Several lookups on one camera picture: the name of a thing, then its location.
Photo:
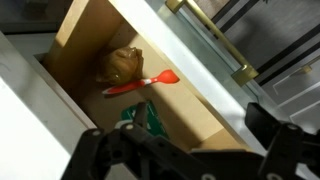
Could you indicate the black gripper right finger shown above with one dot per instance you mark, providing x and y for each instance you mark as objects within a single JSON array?
[{"x": 293, "y": 153}]

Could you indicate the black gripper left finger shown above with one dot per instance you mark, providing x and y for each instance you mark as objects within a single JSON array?
[{"x": 113, "y": 153}]

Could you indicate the red spoon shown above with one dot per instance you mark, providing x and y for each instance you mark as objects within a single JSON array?
[{"x": 133, "y": 86}]

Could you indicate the wooden drawer with white front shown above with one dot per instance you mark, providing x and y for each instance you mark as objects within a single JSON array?
[{"x": 186, "y": 110}]

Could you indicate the green packet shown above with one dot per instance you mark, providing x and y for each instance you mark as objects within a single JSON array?
[{"x": 155, "y": 116}]

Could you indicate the white base cabinets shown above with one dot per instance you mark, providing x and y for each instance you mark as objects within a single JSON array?
[{"x": 296, "y": 96}]

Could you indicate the brown plush toy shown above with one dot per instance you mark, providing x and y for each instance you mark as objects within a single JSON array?
[{"x": 121, "y": 65}]

